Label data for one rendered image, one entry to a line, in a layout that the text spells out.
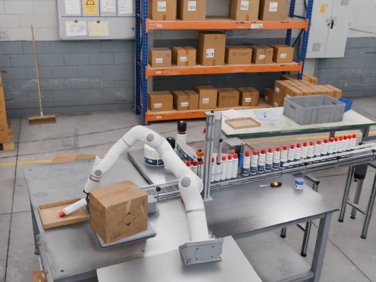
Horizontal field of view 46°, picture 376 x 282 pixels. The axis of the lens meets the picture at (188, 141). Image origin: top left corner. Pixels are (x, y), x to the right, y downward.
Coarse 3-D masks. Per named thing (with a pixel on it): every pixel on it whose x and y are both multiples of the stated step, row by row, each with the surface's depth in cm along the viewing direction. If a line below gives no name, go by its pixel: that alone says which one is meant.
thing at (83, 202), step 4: (80, 200) 312; (84, 200) 312; (72, 204) 310; (76, 204) 309; (80, 204) 310; (84, 204) 312; (64, 208) 308; (68, 208) 307; (72, 208) 308; (76, 208) 309; (60, 212) 306; (64, 212) 306; (68, 212) 307; (72, 212) 309; (60, 216) 306
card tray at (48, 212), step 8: (64, 200) 320; (72, 200) 323; (40, 208) 315; (48, 208) 317; (56, 208) 317; (80, 208) 318; (40, 216) 305; (48, 216) 307; (56, 216) 308; (64, 216) 308; (72, 216) 309; (80, 216) 309; (88, 216) 304; (48, 224) 293; (56, 224) 296; (64, 224) 298
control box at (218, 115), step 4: (216, 112) 328; (220, 112) 328; (216, 116) 320; (220, 116) 321; (216, 120) 316; (220, 120) 320; (216, 124) 317; (220, 124) 324; (216, 128) 318; (220, 128) 328; (216, 132) 319; (220, 132) 333; (216, 136) 320; (216, 140) 321
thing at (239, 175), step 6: (264, 168) 381; (240, 174) 369; (258, 174) 370; (222, 180) 357; (228, 180) 358; (168, 186) 344; (174, 186) 345; (150, 192) 334; (156, 192) 335; (162, 192) 335
